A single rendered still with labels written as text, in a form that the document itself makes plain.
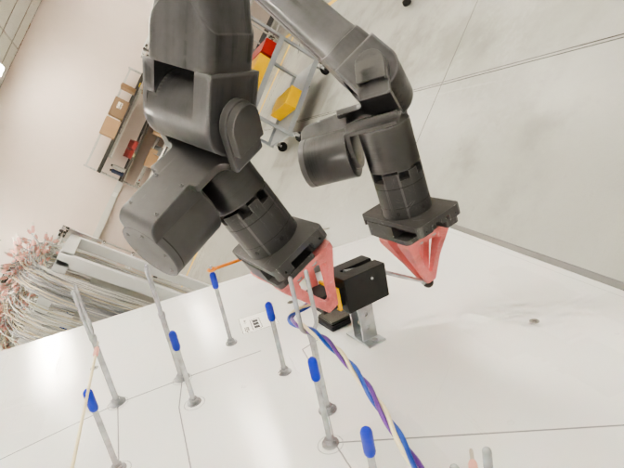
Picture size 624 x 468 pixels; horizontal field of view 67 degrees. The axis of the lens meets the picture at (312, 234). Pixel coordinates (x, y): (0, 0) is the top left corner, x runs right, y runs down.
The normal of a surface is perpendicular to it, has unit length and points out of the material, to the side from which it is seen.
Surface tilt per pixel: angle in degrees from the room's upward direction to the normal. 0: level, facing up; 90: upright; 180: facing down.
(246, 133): 133
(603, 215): 0
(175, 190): 49
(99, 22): 90
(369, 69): 38
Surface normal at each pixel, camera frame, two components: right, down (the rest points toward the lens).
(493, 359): -0.19, -0.93
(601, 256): -0.83, -0.38
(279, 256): -0.53, -0.72
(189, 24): -0.51, 0.33
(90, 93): 0.39, 0.12
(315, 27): -0.46, -0.19
